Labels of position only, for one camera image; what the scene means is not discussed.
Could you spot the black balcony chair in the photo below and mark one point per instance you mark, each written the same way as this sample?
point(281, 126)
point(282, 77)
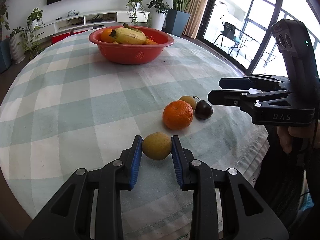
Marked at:
point(232, 33)

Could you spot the orange in bowl right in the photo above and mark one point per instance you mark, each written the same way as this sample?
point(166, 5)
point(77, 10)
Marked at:
point(150, 42)

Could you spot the orange mandarin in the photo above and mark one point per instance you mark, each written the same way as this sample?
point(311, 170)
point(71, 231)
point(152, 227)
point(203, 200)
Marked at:
point(177, 115)

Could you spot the checkered green white tablecloth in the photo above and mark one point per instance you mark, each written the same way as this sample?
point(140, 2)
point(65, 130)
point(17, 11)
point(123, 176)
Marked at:
point(71, 108)

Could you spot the bushy plant white pot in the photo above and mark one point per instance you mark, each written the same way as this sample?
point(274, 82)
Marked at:
point(158, 10)

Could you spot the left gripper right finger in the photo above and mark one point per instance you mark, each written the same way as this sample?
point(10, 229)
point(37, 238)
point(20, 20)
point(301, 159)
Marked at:
point(245, 215)

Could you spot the tall plant blue pot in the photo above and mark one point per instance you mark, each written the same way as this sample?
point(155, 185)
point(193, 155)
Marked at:
point(180, 7)

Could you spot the dark cherry with stem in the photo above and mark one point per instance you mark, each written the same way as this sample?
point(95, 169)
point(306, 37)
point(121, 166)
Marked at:
point(203, 109)

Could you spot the right hand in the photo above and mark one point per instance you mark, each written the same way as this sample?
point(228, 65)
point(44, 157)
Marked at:
point(287, 134)

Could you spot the top yellow banana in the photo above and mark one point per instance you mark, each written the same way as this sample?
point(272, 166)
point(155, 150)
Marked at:
point(124, 35)

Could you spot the white tv console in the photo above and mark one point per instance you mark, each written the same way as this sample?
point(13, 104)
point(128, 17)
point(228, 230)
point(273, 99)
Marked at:
point(83, 20)

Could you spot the brown kiwi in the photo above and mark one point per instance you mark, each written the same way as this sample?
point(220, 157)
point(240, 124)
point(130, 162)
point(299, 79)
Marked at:
point(190, 100)
point(157, 146)

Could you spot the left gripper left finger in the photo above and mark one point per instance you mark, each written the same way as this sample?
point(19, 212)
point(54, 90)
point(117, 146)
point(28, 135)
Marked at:
point(67, 215)

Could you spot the orange in bowl left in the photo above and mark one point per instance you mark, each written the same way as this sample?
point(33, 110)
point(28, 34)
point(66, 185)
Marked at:
point(105, 36)

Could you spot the trailing vine plant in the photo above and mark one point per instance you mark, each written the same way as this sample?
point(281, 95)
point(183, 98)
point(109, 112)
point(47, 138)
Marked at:
point(30, 43)
point(136, 12)

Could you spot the red plastic bowl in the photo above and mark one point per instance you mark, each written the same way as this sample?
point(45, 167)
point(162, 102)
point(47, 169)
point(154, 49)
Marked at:
point(133, 53)

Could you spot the red storage box left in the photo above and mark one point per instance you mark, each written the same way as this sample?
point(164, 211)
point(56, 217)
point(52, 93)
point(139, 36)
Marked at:
point(58, 37)

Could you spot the trailing vine plant right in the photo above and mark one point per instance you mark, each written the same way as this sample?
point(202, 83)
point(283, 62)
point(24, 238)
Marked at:
point(136, 12)

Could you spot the orange in bowl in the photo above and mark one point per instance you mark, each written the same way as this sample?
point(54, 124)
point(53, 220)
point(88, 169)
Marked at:
point(105, 36)
point(150, 42)

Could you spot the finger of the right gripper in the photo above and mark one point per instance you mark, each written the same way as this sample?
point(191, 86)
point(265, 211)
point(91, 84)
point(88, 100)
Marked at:
point(256, 81)
point(237, 99)

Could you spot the tree plant blue pot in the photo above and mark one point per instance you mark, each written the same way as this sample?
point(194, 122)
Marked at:
point(5, 57)

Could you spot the beige curtain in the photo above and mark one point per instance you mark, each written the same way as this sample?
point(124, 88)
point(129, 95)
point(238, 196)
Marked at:
point(196, 10)

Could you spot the trailing vine plant left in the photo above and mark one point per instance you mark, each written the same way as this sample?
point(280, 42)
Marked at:
point(30, 43)

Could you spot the ribbed white pot plant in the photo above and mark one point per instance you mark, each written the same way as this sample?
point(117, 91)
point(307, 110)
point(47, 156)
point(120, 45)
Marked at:
point(15, 45)

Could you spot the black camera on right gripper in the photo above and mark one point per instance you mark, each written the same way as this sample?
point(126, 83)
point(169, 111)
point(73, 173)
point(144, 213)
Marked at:
point(294, 44)

